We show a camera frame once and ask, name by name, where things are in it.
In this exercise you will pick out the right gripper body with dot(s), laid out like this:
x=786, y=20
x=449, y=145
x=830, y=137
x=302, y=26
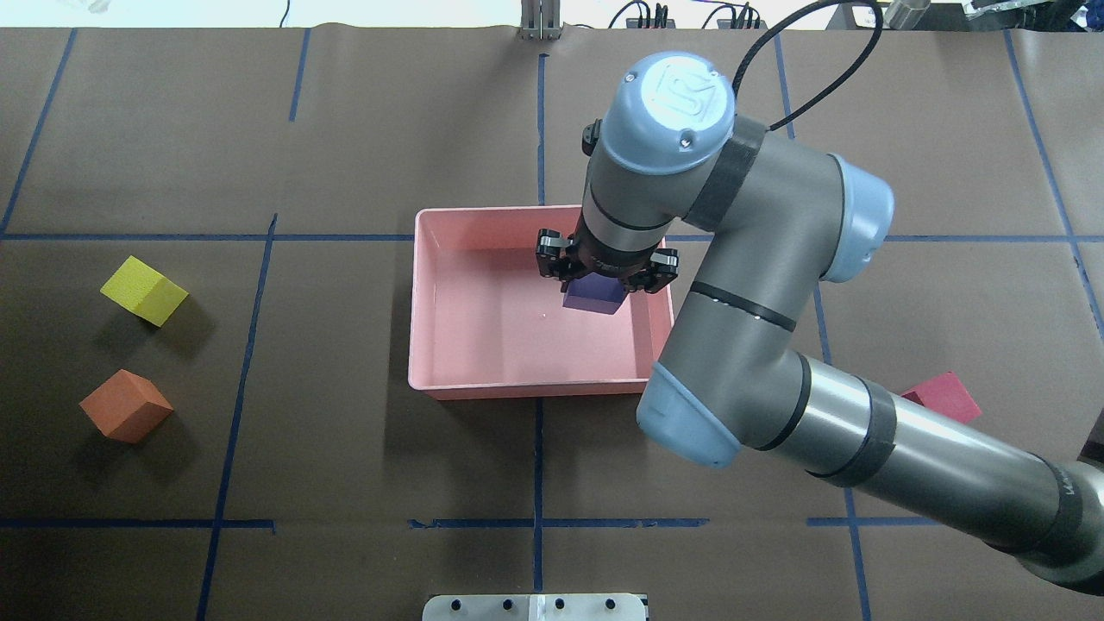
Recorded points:
x=553, y=254

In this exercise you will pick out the pink plastic bin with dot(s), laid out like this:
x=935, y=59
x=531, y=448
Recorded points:
x=485, y=324

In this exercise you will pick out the orange foam block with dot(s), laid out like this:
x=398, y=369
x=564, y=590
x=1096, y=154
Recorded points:
x=126, y=407

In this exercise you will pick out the metal cup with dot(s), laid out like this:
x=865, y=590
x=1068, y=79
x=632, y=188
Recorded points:
x=903, y=15

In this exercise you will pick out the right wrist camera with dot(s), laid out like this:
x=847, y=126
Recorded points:
x=590, y=137

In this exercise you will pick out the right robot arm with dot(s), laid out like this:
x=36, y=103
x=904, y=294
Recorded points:
x=783, y=217

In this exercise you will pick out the yellow foam block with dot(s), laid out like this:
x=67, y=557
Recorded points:
x=144, y=292

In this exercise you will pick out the aluminium frame post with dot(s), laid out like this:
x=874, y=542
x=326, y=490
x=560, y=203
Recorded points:
x=541, y=20

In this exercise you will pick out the red foam block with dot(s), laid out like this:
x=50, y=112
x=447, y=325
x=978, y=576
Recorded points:
x=945, y=394

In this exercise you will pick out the purple foam block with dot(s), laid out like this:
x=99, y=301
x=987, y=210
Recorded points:
x=594, y=293

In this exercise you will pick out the metal base plate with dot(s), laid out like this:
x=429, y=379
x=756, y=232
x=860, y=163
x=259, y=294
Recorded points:
x=537, y=606

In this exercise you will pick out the black box under cup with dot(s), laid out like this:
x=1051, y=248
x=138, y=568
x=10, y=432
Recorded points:
x=942, y=17

